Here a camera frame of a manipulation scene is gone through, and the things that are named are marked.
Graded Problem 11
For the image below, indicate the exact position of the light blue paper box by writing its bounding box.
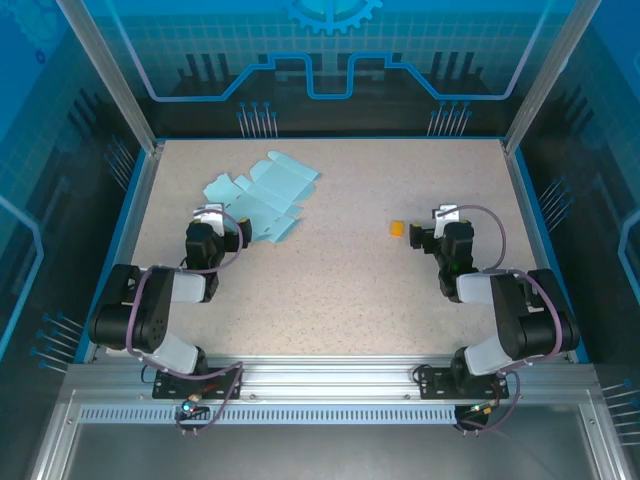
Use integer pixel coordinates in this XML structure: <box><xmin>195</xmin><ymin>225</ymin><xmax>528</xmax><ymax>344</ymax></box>
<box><xmin>202</xmin><ymin>149</ymin><xmax>322</xmax><ymax>245</ymax></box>

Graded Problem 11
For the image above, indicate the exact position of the grey metal panel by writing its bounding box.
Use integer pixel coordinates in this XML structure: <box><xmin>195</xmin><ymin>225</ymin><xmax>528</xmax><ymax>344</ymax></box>
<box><xmin>29</xmin><ymin>389</ymin><xmax>640</xmax><ymax>480</ymax></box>

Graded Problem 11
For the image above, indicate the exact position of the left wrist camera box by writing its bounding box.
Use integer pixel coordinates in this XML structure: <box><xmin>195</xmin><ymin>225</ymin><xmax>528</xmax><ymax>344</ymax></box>
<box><xmin>193</xmin><ymin>201</ymin><xmax>227</xmax><ymax>237</ymax></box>

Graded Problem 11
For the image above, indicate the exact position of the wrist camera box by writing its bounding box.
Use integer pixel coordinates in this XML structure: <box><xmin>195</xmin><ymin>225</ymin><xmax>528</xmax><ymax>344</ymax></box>
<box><xmin>432</xmin><ymin>202</ymin><xmax>460</xmax><ymax>240</ymax></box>
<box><xmin>193</xmin><ymin>201</ymin><xmax>227</xmax><ymax>237</ymax></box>

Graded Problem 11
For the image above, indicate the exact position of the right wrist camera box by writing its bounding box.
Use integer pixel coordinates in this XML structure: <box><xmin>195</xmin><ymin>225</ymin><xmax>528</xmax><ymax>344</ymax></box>
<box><xmin>432</xmin><ymin>202</ymin><xmax>460</xmax><ymax>240</ymax></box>

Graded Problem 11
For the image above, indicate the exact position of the aluminium side rail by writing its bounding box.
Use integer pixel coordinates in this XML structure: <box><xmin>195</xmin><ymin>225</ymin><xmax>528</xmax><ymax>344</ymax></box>
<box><xmin>501</xmin><ymin>143</ymin><xmax>575</xmax><ymax>362</ymax></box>
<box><xmin>83</xmin><ymin>148</ymin><xmax>165</xmax><ymax>362</ymax></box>

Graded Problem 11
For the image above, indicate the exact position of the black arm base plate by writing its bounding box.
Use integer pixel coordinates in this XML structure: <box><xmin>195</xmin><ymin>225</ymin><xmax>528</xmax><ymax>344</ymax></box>
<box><xmin>152</xmin><ymin>367</ymin><xmax>244</xmax><ymax>400</ymax></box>
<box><xmin>413</xmin><ymin>366</ymin><xmax>511</xmax><ymax>400</ymax></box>

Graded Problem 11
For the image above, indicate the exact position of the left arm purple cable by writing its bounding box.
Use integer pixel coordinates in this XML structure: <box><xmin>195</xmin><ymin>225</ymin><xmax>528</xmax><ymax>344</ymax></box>
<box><xmin>122</xmin><ymin>207</ymin><xmax>246</xmax><ymax>437</ymax></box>

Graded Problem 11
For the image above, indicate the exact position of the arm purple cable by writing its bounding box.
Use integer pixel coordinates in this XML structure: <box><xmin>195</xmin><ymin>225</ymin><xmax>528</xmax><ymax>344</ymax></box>
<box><xmin>437</xmin><ymin>203</ymin><xmax>572</xmax><ymax>437</ymax></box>
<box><xmin>122</xmin><ymin>207</ymin><xmax>246</xmax><ymax>437</ymax></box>

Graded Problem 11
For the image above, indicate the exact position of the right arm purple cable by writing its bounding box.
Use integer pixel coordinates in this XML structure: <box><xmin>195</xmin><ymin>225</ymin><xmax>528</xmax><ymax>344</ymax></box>
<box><xmin>437</xmin><ymin>203</ymin><xmax>572</xmax><ymax>437</ymax></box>

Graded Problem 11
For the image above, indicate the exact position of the cable connector with LED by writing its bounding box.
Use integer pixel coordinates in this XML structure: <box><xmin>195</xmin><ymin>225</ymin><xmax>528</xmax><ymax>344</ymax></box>
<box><xmin>467</xmin><ymin>399</ymin><xmax>503</xmax><ymax>417</ymax></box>
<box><xmin>175</xmin><ymin>392</ymin><xmax>210</xmax><ymax>419</ymax></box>

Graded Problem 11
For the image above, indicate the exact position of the aluminium mounting rail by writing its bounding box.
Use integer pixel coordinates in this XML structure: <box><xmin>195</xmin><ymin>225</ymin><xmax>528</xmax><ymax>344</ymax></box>
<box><xmin>64</xmin><ymin>354</ymin><xmax>601</xmax><ymax>406</ymax></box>

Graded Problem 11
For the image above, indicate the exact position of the aluminium frame post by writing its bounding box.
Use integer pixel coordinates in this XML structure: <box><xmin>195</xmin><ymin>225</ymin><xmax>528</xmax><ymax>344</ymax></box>
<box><xmin>55</xmin><ymin>0</ymin><xmax>166</xmax><ymax>154</ymax></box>
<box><xmin>502</xmin><ymin>0</ymin><xmax>589</xmax><ymax>154</ymax></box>

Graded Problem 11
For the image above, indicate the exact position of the slotted grey cable duct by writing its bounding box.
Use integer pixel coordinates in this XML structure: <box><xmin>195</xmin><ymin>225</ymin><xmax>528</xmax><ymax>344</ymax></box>
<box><xmin>77</xmin><ymin>405</ymin><xmax>459</xmax><ymax>426</ymax></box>

